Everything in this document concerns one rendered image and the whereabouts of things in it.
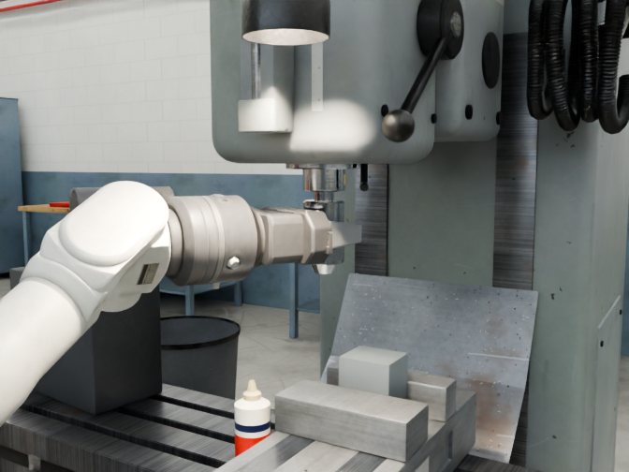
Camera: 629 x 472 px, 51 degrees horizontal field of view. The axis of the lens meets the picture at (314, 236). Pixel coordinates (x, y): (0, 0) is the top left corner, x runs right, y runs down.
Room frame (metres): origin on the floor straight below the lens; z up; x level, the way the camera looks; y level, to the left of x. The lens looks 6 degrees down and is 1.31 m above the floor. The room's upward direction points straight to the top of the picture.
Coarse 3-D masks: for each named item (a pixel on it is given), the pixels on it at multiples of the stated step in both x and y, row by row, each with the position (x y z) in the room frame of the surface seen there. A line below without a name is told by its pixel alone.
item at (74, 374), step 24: (120, 312) 0.92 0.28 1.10; (144, 312) 0.95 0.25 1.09; (96, 336) 0.89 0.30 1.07; (120, 336) 0.92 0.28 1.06; (144, 336) 0.95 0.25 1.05; (72, 360) 0.91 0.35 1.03; (96, 360) 0.89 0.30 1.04; (120, 360) 0.92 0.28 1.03; (144, 360) 0.95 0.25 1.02; (48, 384) 0.96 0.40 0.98; (72, 384) 0.92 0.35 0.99; (96, 384) 0.89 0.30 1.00; (120, 384) 0.92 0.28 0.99; (144, 384) 0.95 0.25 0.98; (96, 408) 0.89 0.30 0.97
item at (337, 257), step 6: (342, 210) 0.73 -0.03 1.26; (330, 216) 0.72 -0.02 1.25; (336, 216) 0.72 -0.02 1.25; (342, 216) 0.73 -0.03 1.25; (342, 246) 0.73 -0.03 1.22; (336, 252) 0.72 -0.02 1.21; (342, 252) 0.73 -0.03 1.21; (330, 258) 0.72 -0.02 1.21; (336, 258) 0.72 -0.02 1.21; (342, 258) 0.73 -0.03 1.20; (318, 264) 0.72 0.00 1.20; (324, 264) 0.72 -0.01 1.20; (330, 264) 0.72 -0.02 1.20
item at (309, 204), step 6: (306, 204) 0.72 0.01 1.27; (312, 204) 0.72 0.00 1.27; (318, 204) 0.72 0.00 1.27; (324, 204) 0.71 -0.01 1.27; (330, 204) 0.72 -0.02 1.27; (336, 204) 0.72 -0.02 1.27; (342, 204) 0.73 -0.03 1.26; (318, 210) 0.72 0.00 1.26; (324, 210) 0.71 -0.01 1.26; (330, 210) 0.72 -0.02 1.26; (336, 210) 0.72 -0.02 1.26
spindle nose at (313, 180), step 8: (304, 176) 0.73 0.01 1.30; (312, 176) 0.72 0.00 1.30; (320, 176) 0.71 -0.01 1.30; (328, 176) 0.71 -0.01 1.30; (336, 176) 0.72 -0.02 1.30; (304, 184) 0.73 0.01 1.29; (312, 184) 0.72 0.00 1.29; (320, 184) 0.71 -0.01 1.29; (328, 184) 0.71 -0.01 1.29; (336, 184) 0.72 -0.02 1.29
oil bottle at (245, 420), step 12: (252, 384) 0.71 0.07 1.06; (252, 396) 0.71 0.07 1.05; (240, 408) 0.70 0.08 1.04; (252, 408) 0.70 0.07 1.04; (264, 408) 0.70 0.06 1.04; (240, 420) 0.70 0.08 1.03; (252, 420) 0.70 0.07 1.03; (264, 420) 0.70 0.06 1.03; (240, 432) 0.70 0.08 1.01; (252, 432) 0.70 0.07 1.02; (264, 432) 0.70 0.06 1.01; (240, 444) 0.70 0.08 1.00; (252, 444) 0.70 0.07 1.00
